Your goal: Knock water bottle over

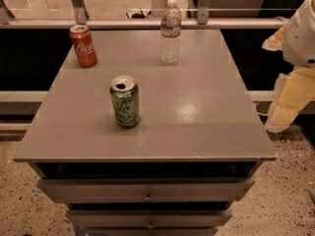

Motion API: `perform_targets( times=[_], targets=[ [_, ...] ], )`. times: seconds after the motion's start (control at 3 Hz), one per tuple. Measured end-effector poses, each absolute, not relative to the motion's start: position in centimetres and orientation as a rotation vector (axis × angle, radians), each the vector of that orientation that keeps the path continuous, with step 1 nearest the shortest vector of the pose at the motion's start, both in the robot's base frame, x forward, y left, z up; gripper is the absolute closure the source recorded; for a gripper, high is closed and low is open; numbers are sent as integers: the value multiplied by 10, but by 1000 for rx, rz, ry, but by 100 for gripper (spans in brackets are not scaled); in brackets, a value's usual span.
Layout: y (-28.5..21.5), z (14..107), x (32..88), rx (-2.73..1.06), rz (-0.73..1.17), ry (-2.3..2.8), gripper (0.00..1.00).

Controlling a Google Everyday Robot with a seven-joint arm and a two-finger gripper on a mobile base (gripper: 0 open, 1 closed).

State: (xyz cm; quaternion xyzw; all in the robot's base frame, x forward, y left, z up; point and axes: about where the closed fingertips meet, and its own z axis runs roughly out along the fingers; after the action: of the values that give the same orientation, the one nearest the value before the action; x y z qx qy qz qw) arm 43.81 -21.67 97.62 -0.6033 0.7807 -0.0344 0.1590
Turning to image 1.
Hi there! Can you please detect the grey metal railing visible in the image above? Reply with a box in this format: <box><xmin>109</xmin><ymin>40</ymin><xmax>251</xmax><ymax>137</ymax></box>
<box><xmin>0</xmin><ymin>0</ymin><xmax>299</xmax><ymax>30</ymax></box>

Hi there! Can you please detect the green La Croix can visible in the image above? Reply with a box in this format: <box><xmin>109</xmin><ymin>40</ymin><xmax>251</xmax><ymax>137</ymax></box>
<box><xmin>110</xmin><ymin>75</ymin><xmax>140</xmax><ymax>128</ymax></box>

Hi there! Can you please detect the grey metal drawer cabinet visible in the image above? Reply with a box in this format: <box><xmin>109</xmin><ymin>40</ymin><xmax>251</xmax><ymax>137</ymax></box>
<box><xmin>15</xmin><ymin>29</ymin><xmax>276</xmax><ymax>236</ymax></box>

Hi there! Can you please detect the lower grey drawer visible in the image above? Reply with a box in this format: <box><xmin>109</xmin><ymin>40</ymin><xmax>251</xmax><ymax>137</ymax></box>
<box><xmin>67</xmin><ymin>209</ymin><xmax>231</xmax><ymax>229</ymax></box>

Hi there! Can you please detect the clear plastic water bottle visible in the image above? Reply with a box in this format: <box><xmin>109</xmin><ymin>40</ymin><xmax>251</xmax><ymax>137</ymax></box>
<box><xmin>160</xmin><ymin>0</ymin><xmax>181</xmax><ymax>64</ymax></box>

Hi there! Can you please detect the black object behind glass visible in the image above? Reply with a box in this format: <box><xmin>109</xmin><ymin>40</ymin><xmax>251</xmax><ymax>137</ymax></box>
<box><xmin>125</xmin><ymin>8</ymin><xmax>152</xmax><ymax>20</ymax></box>

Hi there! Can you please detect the top grey drawer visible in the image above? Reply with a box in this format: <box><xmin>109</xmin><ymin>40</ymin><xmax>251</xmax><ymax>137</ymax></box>
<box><xmin>38</xmin><ymin>177</ymin><xmax>254</xmax><ymax>204</ymax></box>

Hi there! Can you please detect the grey drawer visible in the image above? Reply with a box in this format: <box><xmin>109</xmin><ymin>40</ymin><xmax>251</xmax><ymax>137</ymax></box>
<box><xmin>38</xmin><ymin>177</ymin><xmax>254</xmax><ymax>204</ymax></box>
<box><xmin>67</xmin><ymin>209</ymin><xmax>231</xmax><ymax>229</ymax></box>

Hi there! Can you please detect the orange Coca-Cola soda can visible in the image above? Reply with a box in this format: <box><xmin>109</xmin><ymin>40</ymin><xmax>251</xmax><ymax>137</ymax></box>
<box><xmin>70</xmin><ymin>25</ymin><xmax>97</xmax><ymax>67</ymax></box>

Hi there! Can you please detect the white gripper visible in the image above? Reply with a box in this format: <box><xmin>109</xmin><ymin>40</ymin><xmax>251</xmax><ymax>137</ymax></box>
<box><xmin>262</xmin><ymin>0</ymin><xmax>315</xmax><ymax>133</ymax></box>

